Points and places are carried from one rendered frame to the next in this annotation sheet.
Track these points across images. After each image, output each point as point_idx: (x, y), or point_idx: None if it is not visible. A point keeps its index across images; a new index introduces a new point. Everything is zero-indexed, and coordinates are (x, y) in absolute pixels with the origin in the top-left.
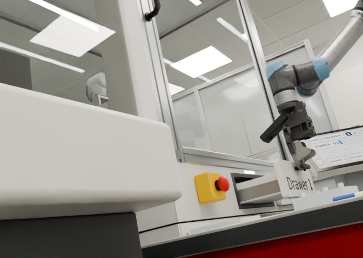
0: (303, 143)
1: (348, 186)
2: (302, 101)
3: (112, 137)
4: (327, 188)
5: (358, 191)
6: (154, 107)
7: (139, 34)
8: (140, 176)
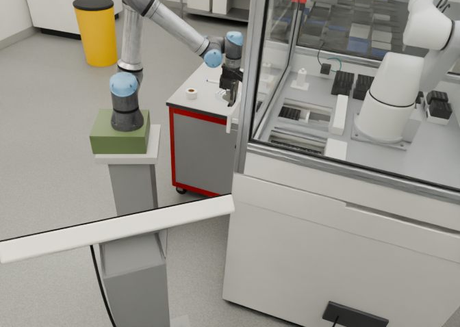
0: (228, 91)
1: (219, 89)
2: (223, 63)
3: None
4: (226, 90)
5: (215, 94)
6: None
7: None
8: None
